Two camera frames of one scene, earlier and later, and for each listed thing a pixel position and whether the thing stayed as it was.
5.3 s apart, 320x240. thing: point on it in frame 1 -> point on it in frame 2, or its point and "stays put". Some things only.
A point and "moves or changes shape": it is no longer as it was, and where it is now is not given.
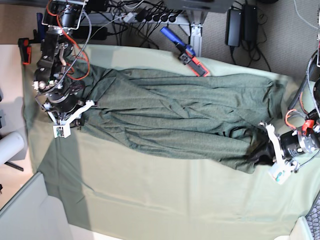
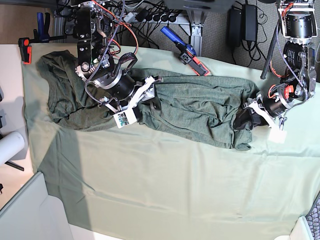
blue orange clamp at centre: [187, 56] stays put
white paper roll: [10, 145] stays put
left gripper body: [62, 129] -> [124, 117]
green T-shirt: [220, 119] moves or changes shape
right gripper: [281, 171] -> [277, 134]
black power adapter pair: [241, 25] stays put
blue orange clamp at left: [24, 44] stays put
